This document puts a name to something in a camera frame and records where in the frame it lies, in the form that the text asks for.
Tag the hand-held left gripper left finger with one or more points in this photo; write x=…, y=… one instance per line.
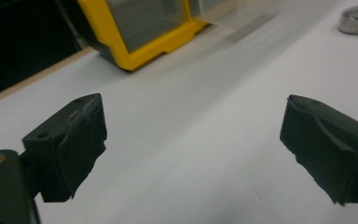
x=71, y=149

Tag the yellow framed storage box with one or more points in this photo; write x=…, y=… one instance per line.
x=143, y=29

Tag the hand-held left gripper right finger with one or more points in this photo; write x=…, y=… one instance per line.
x=326, y=146

